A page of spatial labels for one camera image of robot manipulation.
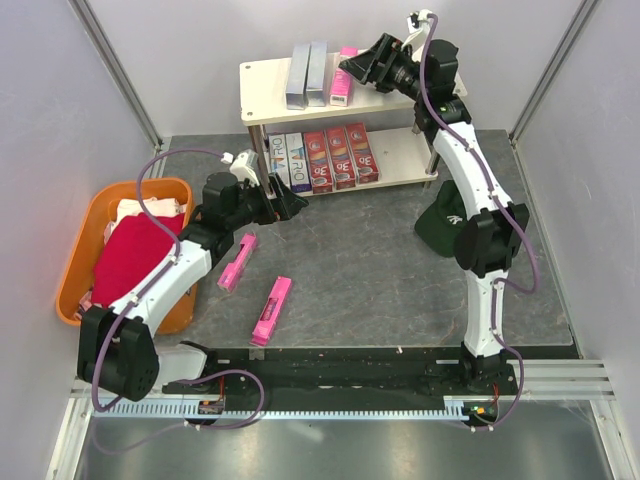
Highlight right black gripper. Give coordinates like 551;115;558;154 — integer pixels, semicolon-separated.
338;34;427;103

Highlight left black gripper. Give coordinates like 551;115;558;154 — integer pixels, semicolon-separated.
226;173;308;231

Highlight pink toothpaste box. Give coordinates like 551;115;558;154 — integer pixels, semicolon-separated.
250;276;293;347
329;46;358;107
217;233;258;292

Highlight purple silver toothpaste box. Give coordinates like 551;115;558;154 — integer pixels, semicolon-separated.
268;134;290;186
285;133;312;193

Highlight silver Protefix toothpaste box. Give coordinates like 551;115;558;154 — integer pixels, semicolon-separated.
305;41;328;107

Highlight silver toothpaste box small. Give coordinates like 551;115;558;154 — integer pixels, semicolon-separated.
285;43;311;110

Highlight silver red toothpaste box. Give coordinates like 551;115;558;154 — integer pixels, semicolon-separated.
303;131;333;194

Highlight red 3D toothpaste box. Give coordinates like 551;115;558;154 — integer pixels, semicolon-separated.
345;123;380;184
325;127;356;190

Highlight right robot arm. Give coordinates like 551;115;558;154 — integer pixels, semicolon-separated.
339;34;530;394

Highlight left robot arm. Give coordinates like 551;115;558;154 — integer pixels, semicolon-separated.
77;173;309;401

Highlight white two-tier shelf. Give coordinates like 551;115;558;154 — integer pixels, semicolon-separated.
230;42;438;198

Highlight black baseball cap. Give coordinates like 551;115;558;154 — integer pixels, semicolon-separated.
414;180;467;258

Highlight red cloth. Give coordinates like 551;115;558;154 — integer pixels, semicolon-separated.
91;213;174;307

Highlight orange plastic bin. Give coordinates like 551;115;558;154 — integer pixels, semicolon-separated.
55;177;195;327

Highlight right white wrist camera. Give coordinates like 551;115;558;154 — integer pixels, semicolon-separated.
402;9;434;53

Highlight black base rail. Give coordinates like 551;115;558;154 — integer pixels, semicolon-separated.
162;344;519;401

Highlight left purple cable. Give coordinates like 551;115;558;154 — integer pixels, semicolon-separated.
89;148;266;454

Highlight purple cable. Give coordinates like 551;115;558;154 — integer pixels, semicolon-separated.
409;12;542;435
89;148;266;454

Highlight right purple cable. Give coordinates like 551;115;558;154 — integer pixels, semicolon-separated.
409;12;542;435

